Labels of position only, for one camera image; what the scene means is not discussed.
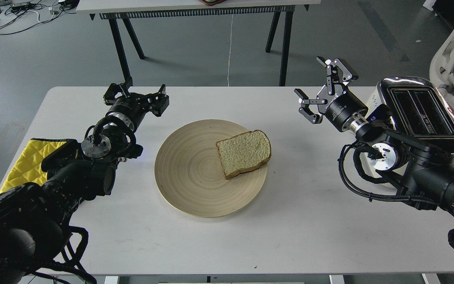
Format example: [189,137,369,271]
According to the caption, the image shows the white background table black legs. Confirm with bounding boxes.
[76,0,322,87]

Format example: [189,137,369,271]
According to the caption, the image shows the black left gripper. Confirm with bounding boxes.
[103,77,169,121]

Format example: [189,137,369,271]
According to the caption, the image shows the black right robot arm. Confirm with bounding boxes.
[295,56,454,249]

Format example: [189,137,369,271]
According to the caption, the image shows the thin white hanging cable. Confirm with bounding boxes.
[227,14,234,87]

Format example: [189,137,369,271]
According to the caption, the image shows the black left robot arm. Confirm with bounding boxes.
[0,77,169,284]

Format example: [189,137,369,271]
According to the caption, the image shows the yellow quilted cloth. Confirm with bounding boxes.
[0,138,77,194]

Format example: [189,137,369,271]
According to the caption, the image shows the cables and adapters on floor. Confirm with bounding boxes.
[0,0,80,40]

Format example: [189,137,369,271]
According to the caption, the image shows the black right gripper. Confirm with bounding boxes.
[294,56,368,132]

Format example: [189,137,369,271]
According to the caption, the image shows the slice of bread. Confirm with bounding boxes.
[216,130,272,179]

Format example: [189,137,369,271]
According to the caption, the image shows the round wooden plate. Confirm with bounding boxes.
[154,119,267,218]

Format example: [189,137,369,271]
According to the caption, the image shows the cream chrome toaster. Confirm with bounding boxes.
[366,77,454,162]

